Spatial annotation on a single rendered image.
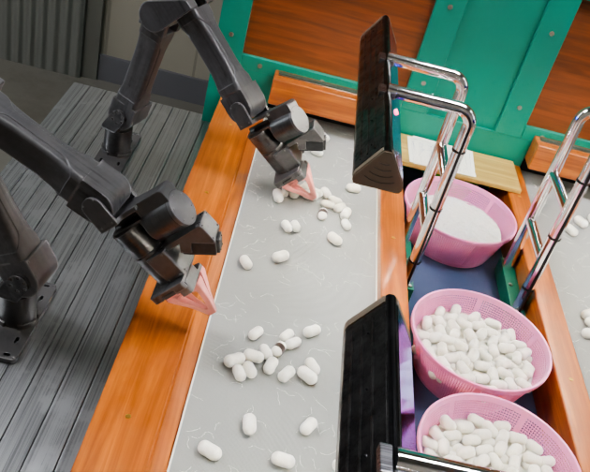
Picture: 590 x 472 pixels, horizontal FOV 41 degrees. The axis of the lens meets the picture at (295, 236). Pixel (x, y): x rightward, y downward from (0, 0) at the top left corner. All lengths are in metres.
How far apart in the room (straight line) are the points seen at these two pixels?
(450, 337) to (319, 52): 0.84
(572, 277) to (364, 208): 0.48
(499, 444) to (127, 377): 0.60
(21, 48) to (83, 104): 1.70
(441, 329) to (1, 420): 0.78
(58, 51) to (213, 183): 2.13
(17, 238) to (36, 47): 2.50
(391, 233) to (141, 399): 0.71
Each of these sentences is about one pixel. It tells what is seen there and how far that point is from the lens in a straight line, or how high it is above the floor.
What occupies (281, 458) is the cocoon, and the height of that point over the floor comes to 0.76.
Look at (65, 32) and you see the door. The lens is 3.66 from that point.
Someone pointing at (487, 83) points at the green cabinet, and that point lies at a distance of 2.04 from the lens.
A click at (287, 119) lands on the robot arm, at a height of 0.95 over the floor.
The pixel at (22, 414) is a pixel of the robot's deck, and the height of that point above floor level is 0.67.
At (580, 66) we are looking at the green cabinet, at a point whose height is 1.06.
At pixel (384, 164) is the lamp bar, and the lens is 1.22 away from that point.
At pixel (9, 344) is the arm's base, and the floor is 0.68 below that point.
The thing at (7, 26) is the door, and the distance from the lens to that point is 3.76.
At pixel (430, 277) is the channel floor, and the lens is 1.74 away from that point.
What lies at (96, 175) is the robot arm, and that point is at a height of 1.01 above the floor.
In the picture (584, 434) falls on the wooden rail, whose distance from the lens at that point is 1.42.
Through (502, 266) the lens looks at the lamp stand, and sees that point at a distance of 1.80.
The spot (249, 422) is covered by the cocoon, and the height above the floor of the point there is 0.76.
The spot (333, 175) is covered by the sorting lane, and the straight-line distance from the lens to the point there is 1.85.
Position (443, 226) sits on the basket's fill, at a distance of 1.83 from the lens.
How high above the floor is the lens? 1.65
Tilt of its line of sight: 35 degrees down
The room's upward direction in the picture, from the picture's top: 16 degrees clockwise
